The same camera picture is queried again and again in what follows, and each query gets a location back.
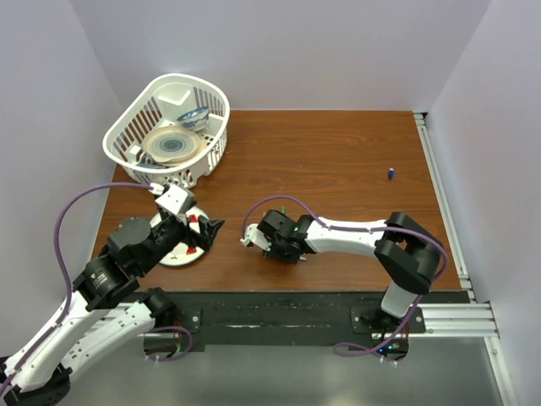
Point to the white plastic dish basket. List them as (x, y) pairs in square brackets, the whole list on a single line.
[(159, 105)]

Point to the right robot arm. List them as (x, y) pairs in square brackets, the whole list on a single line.
[(409, 254)]

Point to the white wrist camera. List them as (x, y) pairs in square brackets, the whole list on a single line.
[(253, 237), (176, 201)]

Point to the beige blue ceramic plate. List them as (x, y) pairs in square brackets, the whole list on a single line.
[(171, 146)]

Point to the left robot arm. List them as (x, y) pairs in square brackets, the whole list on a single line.
[(42, 372)]

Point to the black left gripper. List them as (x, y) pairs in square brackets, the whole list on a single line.
[(208, 230)]

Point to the blue white ceramic bowl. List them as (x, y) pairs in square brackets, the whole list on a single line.
[(196, 119)]

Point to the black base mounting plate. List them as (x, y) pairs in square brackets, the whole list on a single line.
[(282, 318)]

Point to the strawberry pattern plate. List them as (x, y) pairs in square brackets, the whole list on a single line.
[(182, 254)]

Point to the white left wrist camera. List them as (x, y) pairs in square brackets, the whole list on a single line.
[(176, 201)]

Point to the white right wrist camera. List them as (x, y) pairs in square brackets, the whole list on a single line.
[(253, 237)]

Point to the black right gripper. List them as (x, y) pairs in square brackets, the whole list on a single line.
[(273, 254)]

